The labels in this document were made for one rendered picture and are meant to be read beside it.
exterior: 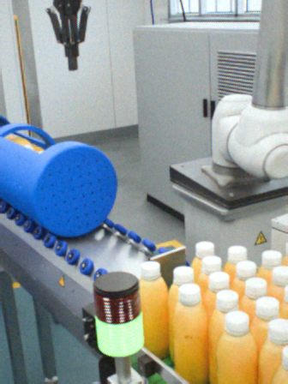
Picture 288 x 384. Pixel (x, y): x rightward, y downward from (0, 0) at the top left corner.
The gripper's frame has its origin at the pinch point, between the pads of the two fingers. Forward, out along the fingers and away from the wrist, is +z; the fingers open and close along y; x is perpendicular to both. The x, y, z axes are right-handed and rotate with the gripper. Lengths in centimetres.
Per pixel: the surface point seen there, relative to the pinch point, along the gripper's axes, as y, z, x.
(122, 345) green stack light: -47, 28, 81
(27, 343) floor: 72, 150, -60
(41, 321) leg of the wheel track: 45, 116, -35
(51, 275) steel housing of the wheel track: 5, 61, 15
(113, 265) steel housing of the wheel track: -15, 55, 14
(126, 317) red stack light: -48, 24, 81
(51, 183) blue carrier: 5.3, 34.2, 9.0
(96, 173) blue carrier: -3.1, 34.7, -3.1
